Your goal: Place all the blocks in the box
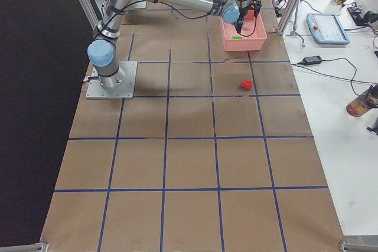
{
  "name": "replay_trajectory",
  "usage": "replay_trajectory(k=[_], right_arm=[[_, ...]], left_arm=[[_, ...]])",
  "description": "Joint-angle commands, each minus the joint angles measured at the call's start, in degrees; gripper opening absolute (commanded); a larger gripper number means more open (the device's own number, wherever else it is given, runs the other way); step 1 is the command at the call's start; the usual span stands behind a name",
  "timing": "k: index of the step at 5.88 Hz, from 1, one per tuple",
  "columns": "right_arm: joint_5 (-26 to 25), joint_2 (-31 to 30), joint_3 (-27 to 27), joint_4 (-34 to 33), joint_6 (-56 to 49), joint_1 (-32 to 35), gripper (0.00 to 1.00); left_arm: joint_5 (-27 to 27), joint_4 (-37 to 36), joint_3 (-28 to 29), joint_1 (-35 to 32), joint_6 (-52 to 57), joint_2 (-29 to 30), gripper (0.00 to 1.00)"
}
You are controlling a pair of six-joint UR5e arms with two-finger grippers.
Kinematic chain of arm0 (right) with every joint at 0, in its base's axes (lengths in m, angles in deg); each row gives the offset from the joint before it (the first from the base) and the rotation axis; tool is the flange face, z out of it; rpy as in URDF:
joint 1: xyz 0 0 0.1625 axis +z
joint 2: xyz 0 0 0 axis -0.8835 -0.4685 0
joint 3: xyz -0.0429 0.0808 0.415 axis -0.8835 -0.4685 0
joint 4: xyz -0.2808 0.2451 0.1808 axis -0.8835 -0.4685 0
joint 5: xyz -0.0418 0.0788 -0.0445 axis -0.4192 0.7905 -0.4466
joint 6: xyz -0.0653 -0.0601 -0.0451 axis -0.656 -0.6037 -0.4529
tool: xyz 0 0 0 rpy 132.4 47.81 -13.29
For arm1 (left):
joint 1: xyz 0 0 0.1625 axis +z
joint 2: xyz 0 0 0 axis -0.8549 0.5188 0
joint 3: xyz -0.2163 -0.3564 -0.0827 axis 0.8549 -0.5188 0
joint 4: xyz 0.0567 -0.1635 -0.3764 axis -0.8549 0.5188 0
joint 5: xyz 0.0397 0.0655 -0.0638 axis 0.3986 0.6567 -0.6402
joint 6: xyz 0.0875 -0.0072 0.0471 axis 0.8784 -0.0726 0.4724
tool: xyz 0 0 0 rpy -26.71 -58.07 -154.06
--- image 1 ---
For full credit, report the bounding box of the red block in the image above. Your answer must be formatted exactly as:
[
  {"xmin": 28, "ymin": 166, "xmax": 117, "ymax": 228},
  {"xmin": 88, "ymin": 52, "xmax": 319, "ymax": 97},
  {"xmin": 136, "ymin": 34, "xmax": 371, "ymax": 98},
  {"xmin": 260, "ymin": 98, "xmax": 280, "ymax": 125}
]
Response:
[{"xmin": 240, "ymin": 80, "xmax": 253, "ymax": 90}]

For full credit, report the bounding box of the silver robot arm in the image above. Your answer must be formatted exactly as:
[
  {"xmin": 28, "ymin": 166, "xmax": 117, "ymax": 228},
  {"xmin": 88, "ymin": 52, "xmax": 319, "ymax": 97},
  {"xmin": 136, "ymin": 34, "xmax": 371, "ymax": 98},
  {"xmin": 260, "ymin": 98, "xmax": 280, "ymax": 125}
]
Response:
[{"xmin": 87, "ymin": 0, "xmax": 252, "ymax": 89}]

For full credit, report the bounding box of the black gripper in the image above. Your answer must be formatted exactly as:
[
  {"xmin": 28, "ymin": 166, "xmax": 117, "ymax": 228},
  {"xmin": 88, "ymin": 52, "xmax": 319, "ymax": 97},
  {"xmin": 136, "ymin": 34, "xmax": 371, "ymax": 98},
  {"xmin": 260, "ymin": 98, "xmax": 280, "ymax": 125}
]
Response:
[{"xmin": 237, "ymin": 5, "xmax": 251, "ymax": 27}]

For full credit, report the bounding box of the pink plastic box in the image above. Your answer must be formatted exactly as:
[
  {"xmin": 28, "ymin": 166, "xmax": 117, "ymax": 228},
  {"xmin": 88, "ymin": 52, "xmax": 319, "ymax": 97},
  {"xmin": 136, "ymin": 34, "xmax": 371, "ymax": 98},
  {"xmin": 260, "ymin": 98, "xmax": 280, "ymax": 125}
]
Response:
[{"xmin": 219, "ymin": 11, "xmax": 267, "ymax": 51}]

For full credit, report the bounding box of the amber drink bottle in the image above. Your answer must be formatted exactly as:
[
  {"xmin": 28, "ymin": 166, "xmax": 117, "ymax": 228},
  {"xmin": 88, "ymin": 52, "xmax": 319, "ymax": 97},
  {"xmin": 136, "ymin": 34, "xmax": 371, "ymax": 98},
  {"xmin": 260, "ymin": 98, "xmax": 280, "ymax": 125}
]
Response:
[{"xmin": 346, "ymin": 85, "xmax": 377, "ymax": 117}]

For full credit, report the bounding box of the blue teach pendant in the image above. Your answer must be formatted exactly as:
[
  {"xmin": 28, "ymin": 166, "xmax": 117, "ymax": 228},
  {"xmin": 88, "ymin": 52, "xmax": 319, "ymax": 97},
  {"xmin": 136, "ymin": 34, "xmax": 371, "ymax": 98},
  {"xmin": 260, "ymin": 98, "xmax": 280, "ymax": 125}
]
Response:
[{"xmin": 306, "ymin": 13, "xmax": 350, "ymax": 45}]

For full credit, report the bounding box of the black power adapter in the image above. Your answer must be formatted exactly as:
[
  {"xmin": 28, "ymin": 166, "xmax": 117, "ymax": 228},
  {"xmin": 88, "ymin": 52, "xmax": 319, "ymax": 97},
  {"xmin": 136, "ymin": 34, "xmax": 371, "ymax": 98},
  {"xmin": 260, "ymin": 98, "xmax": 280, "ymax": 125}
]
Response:
[{"xmin": 302, "ymin": 55, "xmax": 322, "ymax": 66}]

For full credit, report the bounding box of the brown paper table mat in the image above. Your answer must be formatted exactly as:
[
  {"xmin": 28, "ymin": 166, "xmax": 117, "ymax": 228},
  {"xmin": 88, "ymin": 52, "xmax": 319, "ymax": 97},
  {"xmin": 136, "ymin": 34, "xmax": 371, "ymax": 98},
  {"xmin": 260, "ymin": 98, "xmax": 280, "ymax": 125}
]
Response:
[{"xmin": 41, "ymin": 0, "xmax": 343, "ymax": 251}]

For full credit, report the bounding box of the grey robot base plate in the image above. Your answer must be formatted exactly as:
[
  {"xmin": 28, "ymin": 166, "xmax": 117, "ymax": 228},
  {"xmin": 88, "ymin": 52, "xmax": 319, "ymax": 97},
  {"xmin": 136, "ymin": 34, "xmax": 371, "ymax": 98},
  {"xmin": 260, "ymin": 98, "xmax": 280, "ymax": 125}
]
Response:
[{"xmin": 86, "ymin": 61, "xmax": 138, "ymax": 99}]

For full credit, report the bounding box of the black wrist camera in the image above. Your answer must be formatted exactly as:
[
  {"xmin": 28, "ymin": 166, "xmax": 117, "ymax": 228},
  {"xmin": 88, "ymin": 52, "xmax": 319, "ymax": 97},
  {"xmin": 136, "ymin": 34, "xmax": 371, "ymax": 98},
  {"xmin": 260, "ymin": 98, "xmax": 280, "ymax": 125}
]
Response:
[{"xmin": 251, "ymin": 0, "xmax": 262, "ymax": 18}]

